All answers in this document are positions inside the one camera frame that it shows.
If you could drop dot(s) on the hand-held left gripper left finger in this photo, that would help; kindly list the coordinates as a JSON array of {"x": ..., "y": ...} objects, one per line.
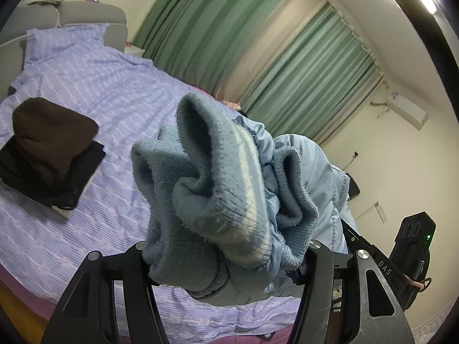
[{"x": 140, "y": 286}]

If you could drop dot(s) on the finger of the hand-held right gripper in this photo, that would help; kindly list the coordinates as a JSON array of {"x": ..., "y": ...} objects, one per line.
[{"x": 383, "y": 267}]

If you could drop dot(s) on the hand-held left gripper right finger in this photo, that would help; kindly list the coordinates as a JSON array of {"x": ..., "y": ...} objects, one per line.
[{"x": 319, "y": 276}]

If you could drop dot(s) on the light blue padded pants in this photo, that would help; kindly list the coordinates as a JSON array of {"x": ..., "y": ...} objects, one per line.
[{"x": 215, "y": 186}]

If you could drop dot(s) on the white folded garment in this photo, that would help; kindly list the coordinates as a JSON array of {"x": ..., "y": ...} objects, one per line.
[{"x": 61, "y": 212}]

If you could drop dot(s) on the black folded garment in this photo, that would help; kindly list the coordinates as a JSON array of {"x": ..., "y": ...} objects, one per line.
[{"x": 77, "y": 182}]

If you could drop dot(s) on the magenta bed skirt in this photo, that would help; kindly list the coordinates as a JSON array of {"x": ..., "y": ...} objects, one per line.
[{"x": 14, "y": 286}]

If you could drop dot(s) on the white air conditioner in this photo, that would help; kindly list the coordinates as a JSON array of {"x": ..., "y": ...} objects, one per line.
[{"x": 407, "y": 111}]

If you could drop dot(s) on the brown folded garment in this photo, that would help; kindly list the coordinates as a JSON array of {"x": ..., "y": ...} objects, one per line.
[{"x": 50, "y": 139}]

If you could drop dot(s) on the purple patterned bed sheet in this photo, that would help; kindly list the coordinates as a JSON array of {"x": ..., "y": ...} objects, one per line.
[{"x": 118, "y": 96}]

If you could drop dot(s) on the beige sheer curtain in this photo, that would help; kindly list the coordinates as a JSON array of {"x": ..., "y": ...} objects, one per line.
[{"x": 272, "y": 46}]

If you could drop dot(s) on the white nightstand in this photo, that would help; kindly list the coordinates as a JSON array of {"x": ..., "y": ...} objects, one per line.
[{"x": 134, "y": 48}]

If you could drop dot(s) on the purple patterned pillow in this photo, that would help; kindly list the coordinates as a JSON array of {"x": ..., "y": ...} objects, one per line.
[{"x": 64, "y": 43}]

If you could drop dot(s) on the grey padded headboard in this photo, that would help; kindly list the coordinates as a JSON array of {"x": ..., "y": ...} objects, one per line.
[{"x": 89, "y": 16}]

